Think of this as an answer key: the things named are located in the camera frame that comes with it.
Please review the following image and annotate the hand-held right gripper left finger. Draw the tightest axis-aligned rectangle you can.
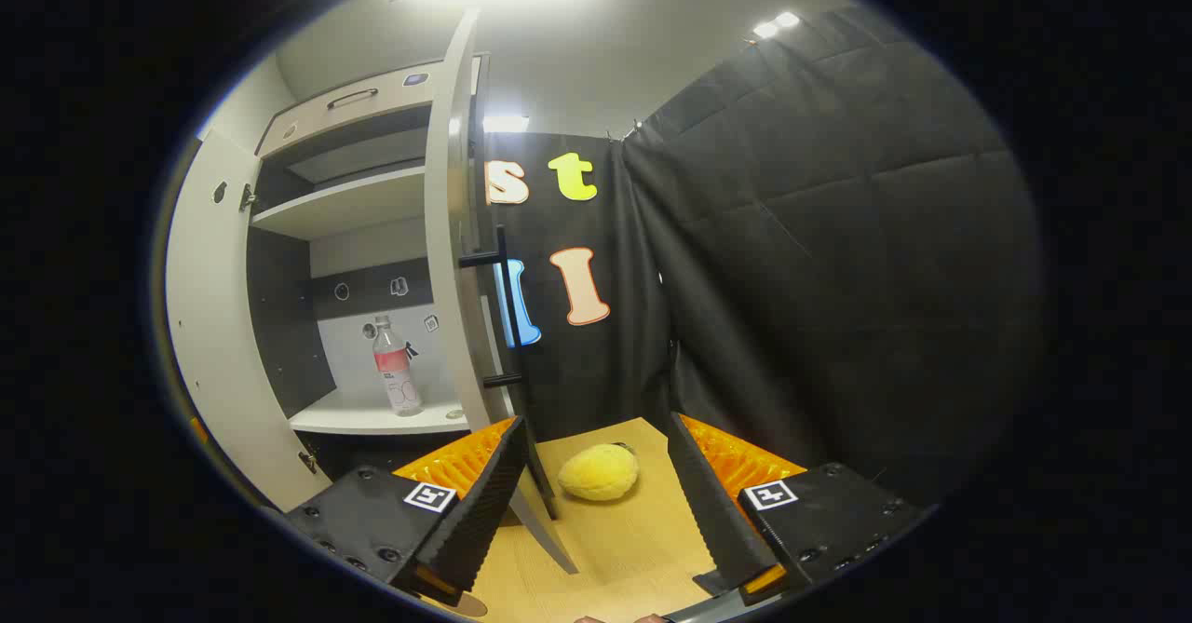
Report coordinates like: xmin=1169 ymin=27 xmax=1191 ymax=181
xmin=284 ymin=415 xmax=530 ymax=605

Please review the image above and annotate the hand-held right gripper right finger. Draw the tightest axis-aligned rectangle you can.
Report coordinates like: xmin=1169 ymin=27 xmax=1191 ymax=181
xmin=666 ymin=411 xmax=932 ymax=605

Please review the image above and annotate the round brown coaster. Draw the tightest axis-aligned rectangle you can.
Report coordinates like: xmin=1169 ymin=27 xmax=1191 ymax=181
xmin=421 ymin=589 xmax=489 ymax=619

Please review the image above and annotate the clear plastic bottle red label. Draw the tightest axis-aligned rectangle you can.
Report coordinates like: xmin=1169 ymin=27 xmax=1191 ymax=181
xmin=372 ymin=314 xmax=426 ymax=418

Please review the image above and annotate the white cabinet door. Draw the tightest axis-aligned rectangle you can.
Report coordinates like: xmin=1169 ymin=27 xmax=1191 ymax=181
xmin=424 ymin=7 xmax=580 ymax=576
xmin=165 ymin=129 xmax=333 ymax=514

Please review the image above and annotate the white cabinet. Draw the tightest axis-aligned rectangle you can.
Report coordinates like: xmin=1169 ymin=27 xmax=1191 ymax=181
xmin=247 ymin=53 xmax=492 ymax=477

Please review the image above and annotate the white cabinet drawer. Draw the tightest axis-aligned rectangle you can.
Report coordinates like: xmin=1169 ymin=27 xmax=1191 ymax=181
xmin=256 ymin=60 xmax=485 ymax=160

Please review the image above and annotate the yellow plush toy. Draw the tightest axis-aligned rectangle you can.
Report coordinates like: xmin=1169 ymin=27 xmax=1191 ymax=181
xmin=557 ymin=443 xmax=642 ymax=503

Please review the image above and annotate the black backdrop cloth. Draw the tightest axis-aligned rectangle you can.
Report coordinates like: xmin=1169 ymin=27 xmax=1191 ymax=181
xmin=482 ymin=4 xmax=1046 ymax=514

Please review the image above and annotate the black door handle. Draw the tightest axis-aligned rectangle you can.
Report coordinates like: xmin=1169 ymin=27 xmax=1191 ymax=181
xmin=458 ymin=224 xmax=528 ymax=390

